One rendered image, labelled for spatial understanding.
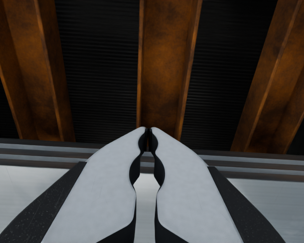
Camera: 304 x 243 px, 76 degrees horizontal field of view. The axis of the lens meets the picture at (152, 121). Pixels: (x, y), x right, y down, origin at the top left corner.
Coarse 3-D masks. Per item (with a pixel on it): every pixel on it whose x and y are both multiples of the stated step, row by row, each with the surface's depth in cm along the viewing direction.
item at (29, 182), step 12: (12, 168) 22; (24, 168) 22; (36, 168) 22; (48, 168) 22; (60, 168) 22; (12, 180) 23; (24, 180) 23; (36, 180) 23; (48, 180) 23; (24, 192) 24; (36, 192) 24; (24, 204) 25
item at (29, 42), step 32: (0, 0) 28; (32, 0) 29; (0, 32) 29; (32, 32) 31; (0, 64) 29; (32, 64) 33; (32, 96) 36; (64, 96) 34; (32, 128) 38; (64, 128) 35
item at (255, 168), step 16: (0, 144) 23; (16, 144) 23; (32, 144) 24; (48, 144) 24; (64, 144) 24; (80, 144) 24; (96, 144) 24; (0, 160) 23; (16, 160) 23; (32, 160) 23; (48, 160) 23; (64, 160) 23; (80, 160) 23; (144, 160) 23; (208, 160) 24; (224, 160) 24; (240, 160) 24; (256, 160) 24; (272, 160) 24; (288, 160) 24; (240, 176) 23; (256, 176) 23; (272, 176) 23; (288, 176) 23
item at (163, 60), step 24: (144, 0) 25; (168, 0) 28; (192, 0) 28; (144, 24) 29; (168, 24) 30; (192, 24) 28; (144, 48) 32; (168, 48) 32; (192, 48) 27; (144, 72) 34; (168, 72) 34; (144, 96) 36; (168, 96) 36; (144, 120) 38; (168, 120) 38
